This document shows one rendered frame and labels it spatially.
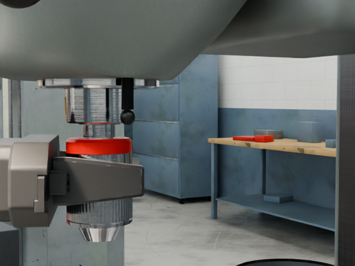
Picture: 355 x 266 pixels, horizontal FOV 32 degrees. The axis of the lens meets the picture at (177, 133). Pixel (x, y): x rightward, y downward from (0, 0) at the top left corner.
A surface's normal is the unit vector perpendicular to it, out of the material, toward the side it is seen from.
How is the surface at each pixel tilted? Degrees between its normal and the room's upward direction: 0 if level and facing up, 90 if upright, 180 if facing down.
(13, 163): 45
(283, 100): 90
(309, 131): 90
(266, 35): 153
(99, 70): 131
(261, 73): 90
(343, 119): 90
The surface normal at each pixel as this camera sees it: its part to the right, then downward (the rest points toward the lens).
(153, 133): -0.88, 0.03
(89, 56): 0.31, 0.63
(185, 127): 0.48, 0.04
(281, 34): -0.40, 0.90
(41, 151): 0.09, -0.67
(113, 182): 0.12, 0.05
